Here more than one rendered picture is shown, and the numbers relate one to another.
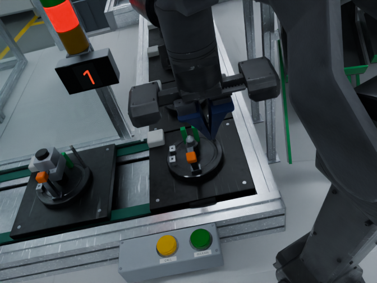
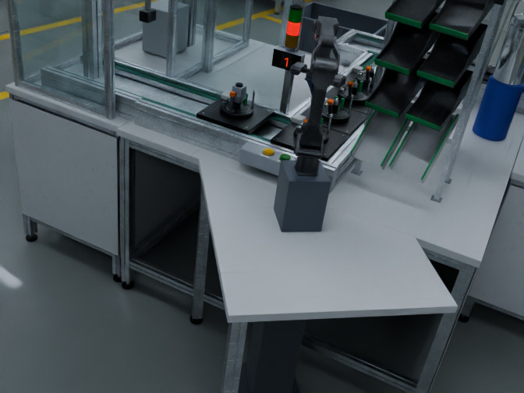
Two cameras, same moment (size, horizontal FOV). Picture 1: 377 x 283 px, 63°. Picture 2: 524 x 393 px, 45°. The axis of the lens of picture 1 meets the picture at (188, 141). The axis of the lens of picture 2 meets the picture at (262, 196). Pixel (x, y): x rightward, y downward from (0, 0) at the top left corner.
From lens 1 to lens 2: 1.80 m
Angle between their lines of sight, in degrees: 17
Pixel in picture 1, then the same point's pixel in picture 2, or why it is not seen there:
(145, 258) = (255, 150)
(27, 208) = (210, 109)
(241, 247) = not seen: hidden behind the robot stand
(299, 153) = (361, 155)
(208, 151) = not seen: hidden behind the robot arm
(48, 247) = (213, 126)
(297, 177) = (360, 184)
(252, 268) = not seen: hidden behind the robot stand
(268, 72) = (339, 78)
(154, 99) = (301, 66)
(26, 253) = (201, 123)
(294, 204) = (346, 189)
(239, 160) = (332, 148)
